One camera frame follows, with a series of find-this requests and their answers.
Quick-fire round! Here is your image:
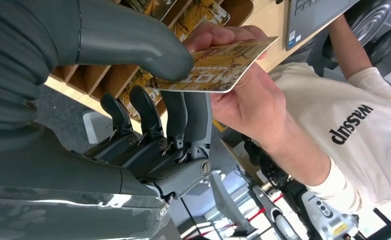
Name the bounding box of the brown cardboard card holder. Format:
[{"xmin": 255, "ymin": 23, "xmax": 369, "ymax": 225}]
[{"xmin": 44, "ymin": 0, "xmax": 254, "ymax": 133}]

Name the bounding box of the person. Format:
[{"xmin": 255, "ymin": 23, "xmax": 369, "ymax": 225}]
[{"xmin": 268, "ymin": 29, "xmax": 391, "ymax": 216}]

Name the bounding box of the yellow floor marking tape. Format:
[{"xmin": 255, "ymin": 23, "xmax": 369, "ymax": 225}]
[{"xmin": 212, "ymin": 119, "xmax": 229, "ymax": 133}]

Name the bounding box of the red barrier tape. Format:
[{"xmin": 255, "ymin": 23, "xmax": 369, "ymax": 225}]
[{"xmin": 246, "ymin": 193, "xmax": 285, "ymax": 223}]

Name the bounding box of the grey laptop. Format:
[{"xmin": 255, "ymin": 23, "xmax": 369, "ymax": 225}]
[{"xmin": 284, "ymin": 0, "xmax": 362, "ymax": 52}]

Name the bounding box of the white and black background robot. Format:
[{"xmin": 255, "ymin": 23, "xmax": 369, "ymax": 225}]
[{"xmin": 301, "ymin": 190, "xmax": 360, "ymax": 240}]

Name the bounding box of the black round stool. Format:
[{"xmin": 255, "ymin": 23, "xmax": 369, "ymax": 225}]
[{"xmin": 344, "ymin": 0, "xmax": 391, "ymax": 65}]

